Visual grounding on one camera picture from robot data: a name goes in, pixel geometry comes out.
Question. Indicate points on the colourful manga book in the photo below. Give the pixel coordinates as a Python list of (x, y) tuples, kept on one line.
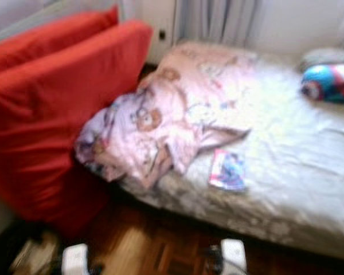
[(227, 171)]

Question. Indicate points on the pink cartoon bear blanket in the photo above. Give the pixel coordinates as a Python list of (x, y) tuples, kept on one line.
[(172, 114)]

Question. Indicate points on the grey curtain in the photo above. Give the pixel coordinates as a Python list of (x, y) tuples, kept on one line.
[(218, 23)]

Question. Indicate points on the brown torn cardboard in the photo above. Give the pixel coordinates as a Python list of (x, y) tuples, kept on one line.
[(31, 255)]

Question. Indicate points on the red white blue striped pillow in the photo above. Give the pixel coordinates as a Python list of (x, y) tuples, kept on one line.
[(329, 83)]

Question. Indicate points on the large red fabric cushion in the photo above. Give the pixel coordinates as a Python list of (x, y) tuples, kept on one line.
[(46, 37), (46, 126)]

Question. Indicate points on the plain grey pillow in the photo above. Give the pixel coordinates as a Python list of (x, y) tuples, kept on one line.
[(327, 56)]

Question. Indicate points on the bed with grey floral sheet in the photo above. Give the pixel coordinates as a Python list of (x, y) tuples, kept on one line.
[(292, 166)]

